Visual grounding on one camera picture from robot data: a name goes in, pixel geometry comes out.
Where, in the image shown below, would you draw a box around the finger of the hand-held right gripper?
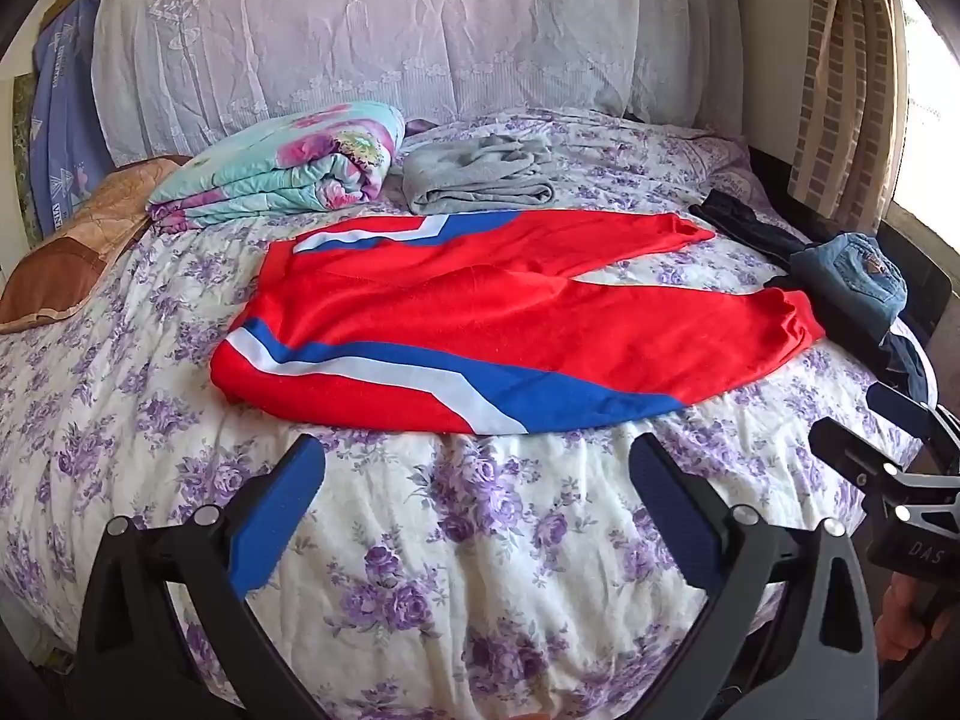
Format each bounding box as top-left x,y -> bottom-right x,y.
865,381 -> 960,460
808,415 -> 914,502

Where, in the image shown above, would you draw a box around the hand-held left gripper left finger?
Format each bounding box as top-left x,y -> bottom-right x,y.
71,433 -> 331,720

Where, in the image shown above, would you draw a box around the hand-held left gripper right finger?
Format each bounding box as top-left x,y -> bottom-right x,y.
626,433 -> 880,720

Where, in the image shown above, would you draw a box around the red pants with striped sides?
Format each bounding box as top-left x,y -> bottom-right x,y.
210,208 -> 827,436

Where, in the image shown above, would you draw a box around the person's right hand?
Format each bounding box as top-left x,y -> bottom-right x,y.
876,576 -> 940,662

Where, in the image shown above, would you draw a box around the blue denim garment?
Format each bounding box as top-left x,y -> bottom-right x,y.
789,232 -> 908,327

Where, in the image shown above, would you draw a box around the purple floral bed sheet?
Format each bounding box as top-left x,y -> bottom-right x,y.
0,109 -> 935,720

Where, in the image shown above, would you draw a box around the black garment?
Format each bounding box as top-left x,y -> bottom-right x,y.
688,189 -> 935,410

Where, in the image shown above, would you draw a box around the brown pillow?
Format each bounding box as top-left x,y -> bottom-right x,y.
0,155 -> 194,335

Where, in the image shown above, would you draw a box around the beige striped curtain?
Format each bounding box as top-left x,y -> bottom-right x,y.
787,0 -> 910,222

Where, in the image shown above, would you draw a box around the folded floral turquoise quilt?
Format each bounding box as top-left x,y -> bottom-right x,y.
148,101 -> 406,235

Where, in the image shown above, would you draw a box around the grey folded garment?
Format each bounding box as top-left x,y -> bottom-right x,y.
401,133 -> 557,215

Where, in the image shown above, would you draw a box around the blue printed hanging cloth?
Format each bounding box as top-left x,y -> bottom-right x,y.
28,0 -> 117,241

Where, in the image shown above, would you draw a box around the white lace headboard cover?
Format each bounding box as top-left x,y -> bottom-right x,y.
91,0 -> 745,166

